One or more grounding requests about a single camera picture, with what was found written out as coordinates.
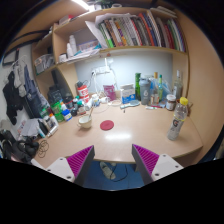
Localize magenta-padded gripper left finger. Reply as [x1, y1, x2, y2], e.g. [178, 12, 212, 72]
[44, 144, 96, 188]

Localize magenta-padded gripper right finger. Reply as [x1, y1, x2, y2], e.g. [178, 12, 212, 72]
[131, 143, 185, 186]

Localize clear yellow-capped drink bottle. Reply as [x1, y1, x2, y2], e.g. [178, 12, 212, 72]
[166, 96, 189, 141]

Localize cream ceramic cup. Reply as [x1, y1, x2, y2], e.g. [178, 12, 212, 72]
[77, 114, 93, 130]

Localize white bottle with blue label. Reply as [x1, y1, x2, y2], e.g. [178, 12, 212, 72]
[60, 106, 73, 122]

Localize flat round red coaster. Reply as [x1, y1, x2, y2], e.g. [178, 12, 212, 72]
[99, 119, 115, 132]

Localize green plastic container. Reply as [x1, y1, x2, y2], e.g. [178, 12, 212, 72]
[50, 100, 65, 123]

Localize spoon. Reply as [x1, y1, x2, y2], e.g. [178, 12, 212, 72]
[87, 105, 95, 121]

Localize dark bottle with green cap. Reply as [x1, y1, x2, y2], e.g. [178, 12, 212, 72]
[76, 100, 87, 117]

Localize brown jar with white lid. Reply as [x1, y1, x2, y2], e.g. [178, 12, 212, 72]
[165, 94, 177, 112]

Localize light blue hairbrush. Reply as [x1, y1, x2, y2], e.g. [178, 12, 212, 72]
[119, 99, 141, 110]

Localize black bag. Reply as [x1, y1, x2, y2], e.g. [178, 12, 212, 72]
[47, 84, 64, 104]

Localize grey shaker bottle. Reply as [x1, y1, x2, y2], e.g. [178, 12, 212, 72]
[138, 77, 152, 106]

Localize red and white canister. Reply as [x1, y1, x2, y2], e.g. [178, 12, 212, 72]
[77, 84, 90, 102]

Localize blue and white carton box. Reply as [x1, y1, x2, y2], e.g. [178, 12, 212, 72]
[120, 83, 137, 105]

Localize slim bottle with yellow top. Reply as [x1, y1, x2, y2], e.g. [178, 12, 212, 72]
[151, 71, 160, 104]

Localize slim bottle with green cap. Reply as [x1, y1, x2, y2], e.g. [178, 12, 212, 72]
[157, 74, 165, 101]

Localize tall clear glass bottle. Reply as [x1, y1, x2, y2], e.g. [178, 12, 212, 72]
[172, 69, 184, 101]

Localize green glass bottle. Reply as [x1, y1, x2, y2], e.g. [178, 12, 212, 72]
[134, 72, 142, 101]

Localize pink pouch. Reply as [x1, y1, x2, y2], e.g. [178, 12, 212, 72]
[103, 84, 117, 102]

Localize hanging dark clothes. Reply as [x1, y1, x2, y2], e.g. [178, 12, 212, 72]
[2, 59, 44, 126]

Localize white power strip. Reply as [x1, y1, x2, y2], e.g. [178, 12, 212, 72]
[91, 66, 111, 76]

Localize white led desk lamp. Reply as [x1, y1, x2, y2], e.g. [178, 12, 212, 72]
[103, 57, 114, 75]

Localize wooden shelf unit with books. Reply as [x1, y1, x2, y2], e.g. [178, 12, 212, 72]
[30, 3, 190, 103]

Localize ceiling light tube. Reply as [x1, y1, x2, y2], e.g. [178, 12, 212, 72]
[71, 0, 91, 11]

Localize black coiled cable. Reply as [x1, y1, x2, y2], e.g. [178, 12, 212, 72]
[37, 139, 50, 159]

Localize white cable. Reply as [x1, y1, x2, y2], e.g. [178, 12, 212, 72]
[89, 71, 123, 114]

